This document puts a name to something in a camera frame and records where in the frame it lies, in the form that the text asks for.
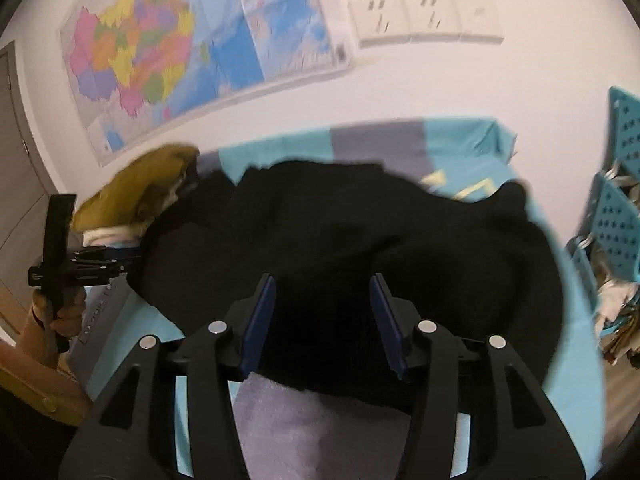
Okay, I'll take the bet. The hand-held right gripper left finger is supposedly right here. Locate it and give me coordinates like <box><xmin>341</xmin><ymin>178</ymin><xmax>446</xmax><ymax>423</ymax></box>
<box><xmin>60</xmin><ymin>274</ymin><xmax>277</xmax><ymax>480</ymax></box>

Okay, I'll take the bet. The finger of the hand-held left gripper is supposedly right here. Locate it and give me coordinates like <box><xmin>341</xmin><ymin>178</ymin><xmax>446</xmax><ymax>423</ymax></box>
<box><xmin>71</xmin><ymin>246</ymin><xmax>144</xmax><ymax>276</ymax></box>

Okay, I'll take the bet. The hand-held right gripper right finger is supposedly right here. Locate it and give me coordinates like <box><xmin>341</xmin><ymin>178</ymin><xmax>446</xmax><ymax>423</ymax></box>
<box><xmin>369</xmin><ymin>272</ymin><xmax>586</xmax><ymax>480</ymax></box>

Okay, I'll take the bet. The black buttoned coat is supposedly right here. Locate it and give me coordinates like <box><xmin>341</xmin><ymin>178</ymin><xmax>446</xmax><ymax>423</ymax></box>
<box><xmin>132</xmin><ymin>159</ymin><xmax>565</xmax><ymax>411</ymax></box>

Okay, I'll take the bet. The person's left forearm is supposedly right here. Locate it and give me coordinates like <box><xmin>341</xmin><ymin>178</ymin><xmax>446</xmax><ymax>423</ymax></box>
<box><xmin>20</xmin><ymin>317</ymin><xmax>76</xmax><ymax>378</ymax></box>

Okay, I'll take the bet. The pile of clothes in rack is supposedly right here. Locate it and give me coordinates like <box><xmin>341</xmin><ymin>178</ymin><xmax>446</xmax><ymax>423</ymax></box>
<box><xmin>595</xmin><ymin>280</ymin><xmax>640</xmax><ymax>363</ymax></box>

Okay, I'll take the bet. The person's left hand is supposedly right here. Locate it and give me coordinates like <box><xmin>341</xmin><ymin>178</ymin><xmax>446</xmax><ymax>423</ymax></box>
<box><xmin>32</xmin><ymin>286</ymin><xmax>87</xmax><ymax>342</ymax></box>

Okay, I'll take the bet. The grey printed box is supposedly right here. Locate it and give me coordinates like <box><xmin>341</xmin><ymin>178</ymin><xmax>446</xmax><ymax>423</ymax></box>
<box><xmin>67</xmin><ymin>277</ymin><xmax>131</xmax><ymax>376</ymax></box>

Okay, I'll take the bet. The olive brown garment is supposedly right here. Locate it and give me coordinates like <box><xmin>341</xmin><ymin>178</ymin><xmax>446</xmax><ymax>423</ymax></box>
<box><xmin>72</xmin><ymin>144</ymin><xmax>201</xmax><ymax>233</ymax></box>

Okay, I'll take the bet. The blue perforated rack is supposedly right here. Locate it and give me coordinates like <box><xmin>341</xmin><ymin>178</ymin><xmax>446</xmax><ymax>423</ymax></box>
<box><xmin>567</xmin><ymin>86</ymin><xmax>640</xmax><ymax>366</ymax></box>

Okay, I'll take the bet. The wooden bed frame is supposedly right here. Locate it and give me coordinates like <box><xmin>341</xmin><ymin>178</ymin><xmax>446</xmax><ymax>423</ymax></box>
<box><xmin>0</xmin><ymin>345</ymin><xmax>96</xmax><ymax>426</ymax></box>

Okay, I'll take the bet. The colourful wall map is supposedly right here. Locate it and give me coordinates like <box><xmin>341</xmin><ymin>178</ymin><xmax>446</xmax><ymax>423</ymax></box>
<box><xmin>60</xmin><ymin>0</ymin><xmax>353</xmax><ymax>167</ymax></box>

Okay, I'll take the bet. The white wall socket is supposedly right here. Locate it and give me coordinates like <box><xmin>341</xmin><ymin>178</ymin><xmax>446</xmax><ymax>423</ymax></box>
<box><xmin>405</xmin><ymin>0</ymin><xmax>461</xmax><ymax>41</ymax></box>
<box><xmin>454</xmin><ymin>0</ymin><xmax>505</xmax><ymax>43</ymax></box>
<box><xmin>348</xmin><ymin>0</ymin><xmax>411</xmax><ymax>48</ymax></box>

